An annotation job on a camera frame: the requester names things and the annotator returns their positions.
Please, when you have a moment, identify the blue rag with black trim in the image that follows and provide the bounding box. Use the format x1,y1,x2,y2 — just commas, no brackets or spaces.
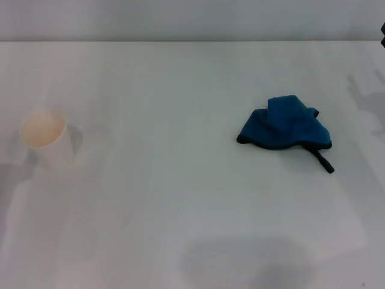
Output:
235,94,336,175

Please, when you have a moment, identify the white paper cup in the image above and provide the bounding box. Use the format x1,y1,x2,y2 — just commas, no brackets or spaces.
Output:
19,108,75,170

